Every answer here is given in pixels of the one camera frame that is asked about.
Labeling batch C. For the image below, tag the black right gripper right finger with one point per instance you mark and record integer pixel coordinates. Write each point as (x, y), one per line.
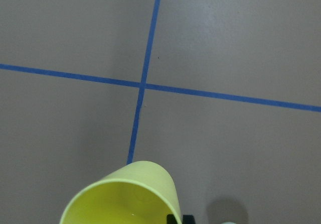
(188, 219)

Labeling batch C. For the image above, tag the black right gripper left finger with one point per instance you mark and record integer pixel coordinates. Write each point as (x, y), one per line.
(171, 219)

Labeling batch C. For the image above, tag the yellow plastic cup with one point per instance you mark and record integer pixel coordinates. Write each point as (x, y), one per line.
(140, 192)

